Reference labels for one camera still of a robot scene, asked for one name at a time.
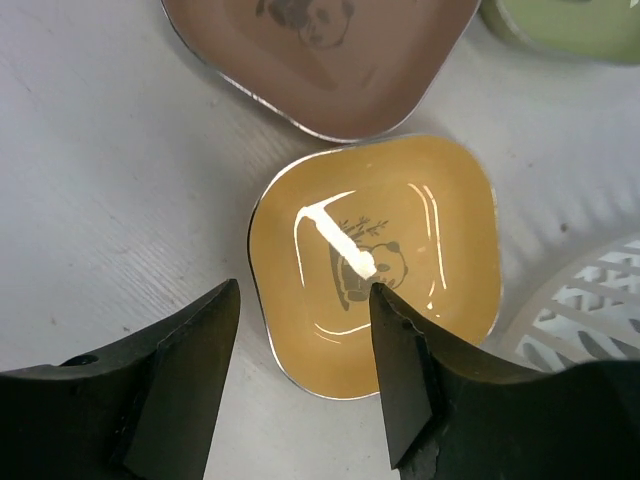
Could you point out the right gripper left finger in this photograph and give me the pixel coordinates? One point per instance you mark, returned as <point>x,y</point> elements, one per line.
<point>143,407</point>

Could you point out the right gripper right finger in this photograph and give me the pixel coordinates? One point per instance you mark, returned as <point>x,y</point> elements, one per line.
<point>454,411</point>

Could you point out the yellow square panda plate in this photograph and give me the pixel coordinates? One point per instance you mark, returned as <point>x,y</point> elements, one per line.
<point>416,213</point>

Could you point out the brown square panda plate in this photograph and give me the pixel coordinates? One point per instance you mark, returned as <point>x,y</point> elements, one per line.
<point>342,71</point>

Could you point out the white plastic bin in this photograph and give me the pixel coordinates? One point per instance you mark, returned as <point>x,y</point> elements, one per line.
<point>588,311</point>

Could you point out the green square panda plate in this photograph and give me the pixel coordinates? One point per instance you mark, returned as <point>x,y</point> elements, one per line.
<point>599,30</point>

